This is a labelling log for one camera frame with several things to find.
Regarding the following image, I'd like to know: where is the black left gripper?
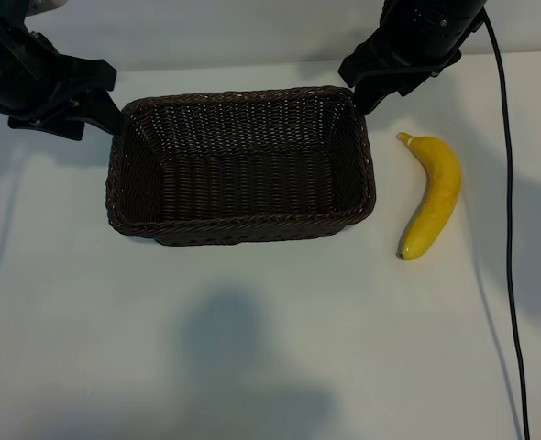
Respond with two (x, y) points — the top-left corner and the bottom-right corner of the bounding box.
(6, 89), (126, 141)

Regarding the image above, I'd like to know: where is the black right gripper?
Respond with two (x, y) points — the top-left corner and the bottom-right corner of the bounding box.
(353, 43), (462, 116)

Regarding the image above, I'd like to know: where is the yellow banana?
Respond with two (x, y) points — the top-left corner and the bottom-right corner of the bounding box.
(396, 131), (463, 261)

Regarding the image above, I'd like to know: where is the dark brown wicker basket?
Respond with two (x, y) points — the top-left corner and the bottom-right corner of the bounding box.
(104, 85), (378, 248)

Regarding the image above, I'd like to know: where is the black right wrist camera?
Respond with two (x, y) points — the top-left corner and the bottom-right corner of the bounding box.
(337, 43), (377, 89)

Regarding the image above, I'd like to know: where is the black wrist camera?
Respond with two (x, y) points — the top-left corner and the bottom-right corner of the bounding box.
(337, 43), (377, 89)
(59, 54), (118, 93)

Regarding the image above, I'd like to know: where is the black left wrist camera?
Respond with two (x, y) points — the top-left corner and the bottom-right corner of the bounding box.
(59, 54), (118, 93)

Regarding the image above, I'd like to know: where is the black cable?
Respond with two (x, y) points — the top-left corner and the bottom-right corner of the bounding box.
(480, 8), (532, 440)

